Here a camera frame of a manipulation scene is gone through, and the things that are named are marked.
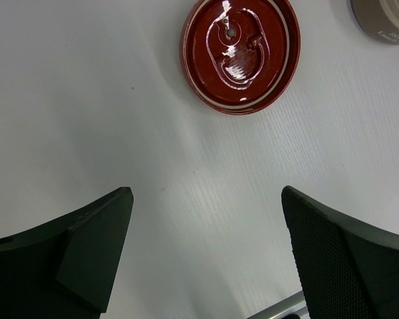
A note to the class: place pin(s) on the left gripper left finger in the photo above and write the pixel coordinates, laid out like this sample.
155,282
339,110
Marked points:
66,268

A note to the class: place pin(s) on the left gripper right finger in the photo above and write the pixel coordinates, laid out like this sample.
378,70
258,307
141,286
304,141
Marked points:
347,268

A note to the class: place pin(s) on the beige-banded steel lunch tin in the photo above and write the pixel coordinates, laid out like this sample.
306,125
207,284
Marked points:
379,19

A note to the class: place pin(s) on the red round lid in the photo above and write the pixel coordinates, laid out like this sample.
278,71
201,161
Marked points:
238,57

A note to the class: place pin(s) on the aluminium mounting rail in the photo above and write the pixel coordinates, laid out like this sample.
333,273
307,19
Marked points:
291,307

